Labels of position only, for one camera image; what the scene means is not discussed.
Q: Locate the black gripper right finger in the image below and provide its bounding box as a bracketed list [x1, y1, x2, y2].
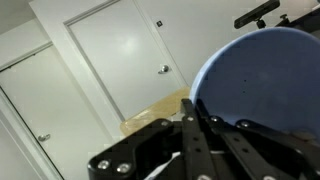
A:
[196, 98, 320, 180]

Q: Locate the white door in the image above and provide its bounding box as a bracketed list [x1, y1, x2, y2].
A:
[63, 0, 188, 123]
[0, 43, 116, 180]

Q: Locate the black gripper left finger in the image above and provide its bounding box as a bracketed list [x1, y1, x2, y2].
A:
[88, 98, 216, 180]

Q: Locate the blue plastic bowl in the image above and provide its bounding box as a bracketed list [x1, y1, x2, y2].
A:
[188, 27, 320, 141]

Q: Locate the black camera on mount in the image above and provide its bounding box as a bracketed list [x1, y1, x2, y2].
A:
[233, 0, 282, 30]

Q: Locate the light wooden slatted chair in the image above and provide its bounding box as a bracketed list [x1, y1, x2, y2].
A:
[119, 85, 192, 137]

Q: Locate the silver door handle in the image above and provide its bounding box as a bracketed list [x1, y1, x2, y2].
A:
[37, 133, 52, 143]
[157, 64, 170, 75]

